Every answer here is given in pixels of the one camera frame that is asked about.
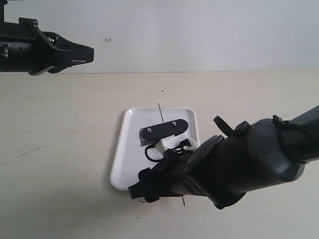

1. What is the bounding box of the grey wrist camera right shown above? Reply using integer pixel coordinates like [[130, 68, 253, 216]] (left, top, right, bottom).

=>
[[139, 119, 199, 163]]

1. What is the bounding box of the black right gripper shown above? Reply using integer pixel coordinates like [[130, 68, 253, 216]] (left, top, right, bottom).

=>
[[128, 135, 246, 209]]

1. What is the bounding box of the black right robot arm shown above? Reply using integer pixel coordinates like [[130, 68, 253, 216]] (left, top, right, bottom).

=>
[[128, 107, 319, 209]]

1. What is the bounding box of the thin metal skewer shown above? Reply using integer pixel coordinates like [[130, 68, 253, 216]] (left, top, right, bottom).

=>
[[158, 103, 185, 207]]

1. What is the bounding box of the white rectangular plastic tray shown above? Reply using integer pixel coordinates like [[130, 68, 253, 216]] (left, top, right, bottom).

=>
[[110, 107, 200, 191]]

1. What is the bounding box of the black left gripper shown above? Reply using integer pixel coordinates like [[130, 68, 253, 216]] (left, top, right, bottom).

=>
[[0, 17, 95, 76]]

